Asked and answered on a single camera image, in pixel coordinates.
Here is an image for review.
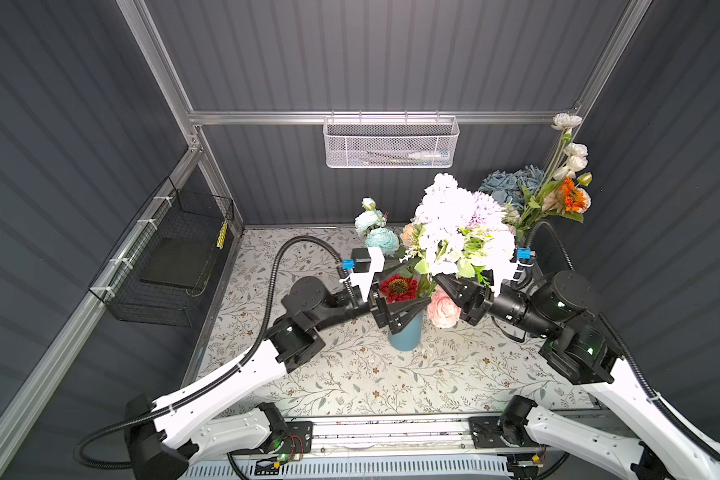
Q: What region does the black wire basket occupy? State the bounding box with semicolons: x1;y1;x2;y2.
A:
89;184;235;328

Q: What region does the white wire mesh basket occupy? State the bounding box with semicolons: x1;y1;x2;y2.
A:
322;114;460;169

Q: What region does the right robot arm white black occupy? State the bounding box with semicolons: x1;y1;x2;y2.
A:
435;270;720;479

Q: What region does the blue rose bouquet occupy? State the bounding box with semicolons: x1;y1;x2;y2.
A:
479;165;544;210

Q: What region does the cream rose stem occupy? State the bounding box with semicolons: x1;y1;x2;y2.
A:
399;223;418;248

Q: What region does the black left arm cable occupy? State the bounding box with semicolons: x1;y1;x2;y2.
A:
74;235;352;470

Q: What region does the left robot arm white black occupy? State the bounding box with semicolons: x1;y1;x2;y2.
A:
125;277;430;479

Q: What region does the white ranunculus stem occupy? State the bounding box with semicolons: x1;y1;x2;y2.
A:
521;113;588;227

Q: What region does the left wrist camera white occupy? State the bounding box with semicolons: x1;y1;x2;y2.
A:
340;247;385;301

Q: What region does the blue ceramic vase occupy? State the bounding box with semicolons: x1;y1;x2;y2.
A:
388;311;425;352

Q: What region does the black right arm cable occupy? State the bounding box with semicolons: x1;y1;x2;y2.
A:
521;219;720;478

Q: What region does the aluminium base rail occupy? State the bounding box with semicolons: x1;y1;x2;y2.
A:
149;413;655;480

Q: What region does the pink peony stem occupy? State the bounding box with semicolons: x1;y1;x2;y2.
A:
426;286;461;329

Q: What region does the peach rose stem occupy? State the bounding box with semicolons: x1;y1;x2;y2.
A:
541;172;593;216

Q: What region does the marker pen in basket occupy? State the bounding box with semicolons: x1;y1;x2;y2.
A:
366;150;451;166

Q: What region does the red gerbera flower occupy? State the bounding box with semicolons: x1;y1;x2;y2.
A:
380;274;419;303

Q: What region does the pale blue white flower stem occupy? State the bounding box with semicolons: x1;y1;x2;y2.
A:
354;197;400;257

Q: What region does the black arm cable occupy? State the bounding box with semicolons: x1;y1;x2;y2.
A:
74;235;352;470
521;219;720;478

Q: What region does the mixed pastel flower bunch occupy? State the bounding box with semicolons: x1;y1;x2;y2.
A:
404;173;516;288

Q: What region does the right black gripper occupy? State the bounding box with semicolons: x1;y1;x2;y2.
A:
429;261;551;341

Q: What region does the orange gerbera flower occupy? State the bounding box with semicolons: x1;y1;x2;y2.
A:
555;178;591;223

